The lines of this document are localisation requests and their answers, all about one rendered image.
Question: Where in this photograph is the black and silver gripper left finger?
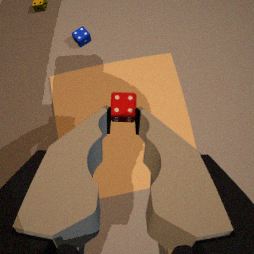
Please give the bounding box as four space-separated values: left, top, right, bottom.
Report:
0 105 111 254

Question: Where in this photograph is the yellow die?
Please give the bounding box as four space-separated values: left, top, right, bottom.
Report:
32 0 48 12

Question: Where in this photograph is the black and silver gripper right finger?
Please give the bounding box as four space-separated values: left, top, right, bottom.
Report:
135 107 254 254

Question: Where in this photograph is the orange flat mat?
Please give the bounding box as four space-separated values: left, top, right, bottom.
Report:
50 53 196 198

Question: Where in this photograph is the blue die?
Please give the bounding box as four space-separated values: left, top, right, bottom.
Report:
72 26 91 47

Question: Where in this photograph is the red die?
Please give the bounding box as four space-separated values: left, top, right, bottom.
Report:
111 92 136 122

